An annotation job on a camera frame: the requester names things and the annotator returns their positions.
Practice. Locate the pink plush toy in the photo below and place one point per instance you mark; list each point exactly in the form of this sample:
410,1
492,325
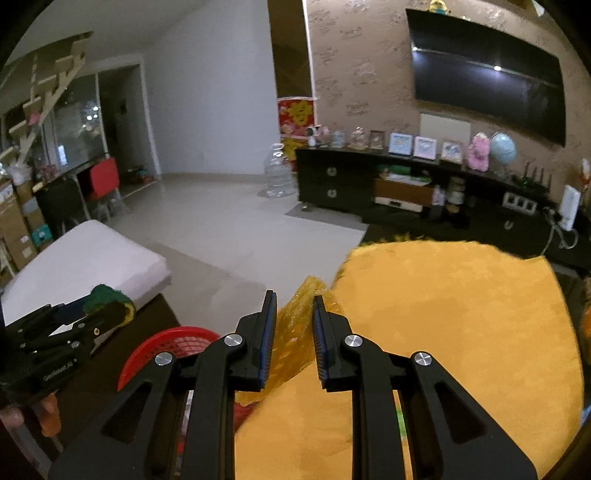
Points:
478,152

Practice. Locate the pale blue globe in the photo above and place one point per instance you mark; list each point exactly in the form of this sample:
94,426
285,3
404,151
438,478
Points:
503,150

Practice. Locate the yellow toy figure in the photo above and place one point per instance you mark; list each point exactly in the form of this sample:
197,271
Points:
439,5

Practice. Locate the person's left hand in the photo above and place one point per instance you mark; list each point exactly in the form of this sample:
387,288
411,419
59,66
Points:
50,413

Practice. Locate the red chair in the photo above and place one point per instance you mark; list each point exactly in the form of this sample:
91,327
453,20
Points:
104,177

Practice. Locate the clear plastic water bottle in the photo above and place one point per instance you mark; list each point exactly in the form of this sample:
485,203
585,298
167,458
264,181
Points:
278,173

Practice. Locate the black television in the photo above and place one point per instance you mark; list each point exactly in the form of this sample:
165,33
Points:
489,78

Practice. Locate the glass snow globe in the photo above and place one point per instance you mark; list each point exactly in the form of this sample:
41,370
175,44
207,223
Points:
358,138

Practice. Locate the wooden stepped shelf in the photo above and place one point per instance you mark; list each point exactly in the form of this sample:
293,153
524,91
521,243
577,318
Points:
51,83

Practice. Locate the white mattress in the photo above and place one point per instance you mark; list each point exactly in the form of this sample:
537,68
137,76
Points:
83,263

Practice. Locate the white power strip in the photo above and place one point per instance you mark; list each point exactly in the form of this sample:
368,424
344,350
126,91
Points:
520,202

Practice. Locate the green yellow scrub cloth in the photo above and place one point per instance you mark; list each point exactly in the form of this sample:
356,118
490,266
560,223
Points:
108,295

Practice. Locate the red wall poster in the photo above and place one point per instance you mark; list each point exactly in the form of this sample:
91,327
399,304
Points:
295,120

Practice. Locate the black chair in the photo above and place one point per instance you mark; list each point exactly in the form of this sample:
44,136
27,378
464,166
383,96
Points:
62,203

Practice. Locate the small pink toy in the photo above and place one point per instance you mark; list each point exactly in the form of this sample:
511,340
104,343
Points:
318,136

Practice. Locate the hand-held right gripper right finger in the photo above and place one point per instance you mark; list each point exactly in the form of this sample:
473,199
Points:
319,350

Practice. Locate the red plastic basket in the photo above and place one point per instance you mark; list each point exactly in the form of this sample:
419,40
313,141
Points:
184,341

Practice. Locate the black TV cabinet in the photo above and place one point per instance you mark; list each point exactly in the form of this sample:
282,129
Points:
332,184

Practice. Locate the white board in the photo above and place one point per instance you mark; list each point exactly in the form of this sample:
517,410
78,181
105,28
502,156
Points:
443,129

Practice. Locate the red white figurine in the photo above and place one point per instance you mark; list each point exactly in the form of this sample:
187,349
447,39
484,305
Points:
585,174

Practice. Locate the yellow tablecloth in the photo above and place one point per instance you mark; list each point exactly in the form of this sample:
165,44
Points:
461,323

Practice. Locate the small wooden picture frame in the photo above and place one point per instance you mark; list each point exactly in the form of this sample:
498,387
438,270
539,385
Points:
377,140

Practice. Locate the white upright device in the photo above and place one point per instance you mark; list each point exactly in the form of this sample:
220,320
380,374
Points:
569,207

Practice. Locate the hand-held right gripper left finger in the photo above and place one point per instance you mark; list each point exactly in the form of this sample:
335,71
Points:
270,350

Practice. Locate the yellow mesh bag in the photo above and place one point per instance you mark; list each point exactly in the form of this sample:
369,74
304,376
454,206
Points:
295,341

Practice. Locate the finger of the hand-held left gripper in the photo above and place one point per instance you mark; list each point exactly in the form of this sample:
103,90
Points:
106,319
37,319

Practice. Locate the black router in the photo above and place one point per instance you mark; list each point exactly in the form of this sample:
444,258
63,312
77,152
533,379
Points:
533,180

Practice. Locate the stack of cardboard boxes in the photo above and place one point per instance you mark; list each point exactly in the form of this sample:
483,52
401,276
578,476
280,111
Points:
16,230

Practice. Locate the brown wooden box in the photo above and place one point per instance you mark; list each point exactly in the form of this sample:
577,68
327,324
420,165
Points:
401,194

